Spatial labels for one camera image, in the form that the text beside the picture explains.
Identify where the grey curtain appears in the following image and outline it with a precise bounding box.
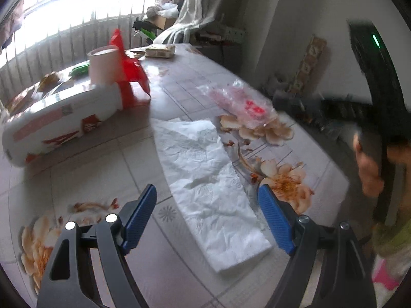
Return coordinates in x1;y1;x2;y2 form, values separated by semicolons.
154;0;254;44

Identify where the white toilet paper pack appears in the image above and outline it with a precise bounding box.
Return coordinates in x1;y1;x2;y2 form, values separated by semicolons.
2;82;124;167

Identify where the person's right hand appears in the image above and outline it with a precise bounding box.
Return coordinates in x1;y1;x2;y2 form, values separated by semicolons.
352;133;385;198

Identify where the white plastic bag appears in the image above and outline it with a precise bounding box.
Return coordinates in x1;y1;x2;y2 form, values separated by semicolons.
159;3;179;18

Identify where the patterned decorative board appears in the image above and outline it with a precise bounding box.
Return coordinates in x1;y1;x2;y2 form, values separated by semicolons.
289;35;328;93

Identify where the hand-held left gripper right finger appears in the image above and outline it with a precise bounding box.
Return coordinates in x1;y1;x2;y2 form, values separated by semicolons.
258;184;377;308

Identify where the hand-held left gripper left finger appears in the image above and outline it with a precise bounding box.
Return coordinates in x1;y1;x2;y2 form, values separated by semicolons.
37;184;158;308

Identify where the cardboard box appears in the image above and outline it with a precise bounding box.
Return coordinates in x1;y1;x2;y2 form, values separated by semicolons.
151;14;175;29

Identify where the white tissue paper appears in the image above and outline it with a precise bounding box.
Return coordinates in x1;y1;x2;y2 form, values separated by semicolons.
151;118;273;275

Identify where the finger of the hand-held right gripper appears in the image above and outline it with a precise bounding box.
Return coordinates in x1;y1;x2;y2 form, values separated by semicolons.
273;97;370;126

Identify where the beige box-shaped packet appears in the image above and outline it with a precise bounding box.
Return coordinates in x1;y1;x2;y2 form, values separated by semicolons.
144;45;176;59

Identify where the white plastic basket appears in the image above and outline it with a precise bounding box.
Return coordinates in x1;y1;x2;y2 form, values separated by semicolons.
225;26;246;41

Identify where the metal window grille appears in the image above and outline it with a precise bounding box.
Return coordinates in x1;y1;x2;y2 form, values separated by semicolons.
0;0;180;87

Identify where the clear plastic bag red print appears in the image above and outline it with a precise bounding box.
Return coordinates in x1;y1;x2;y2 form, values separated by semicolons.
201;82;280;132

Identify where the pink cylindrical container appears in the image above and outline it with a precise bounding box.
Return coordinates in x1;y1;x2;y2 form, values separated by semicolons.
88;46;124;85

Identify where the floral tablecloth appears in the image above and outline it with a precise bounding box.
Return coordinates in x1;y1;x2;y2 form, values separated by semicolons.
0;43;350;308

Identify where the green packet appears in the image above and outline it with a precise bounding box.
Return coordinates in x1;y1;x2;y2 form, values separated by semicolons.
69;63;90;77

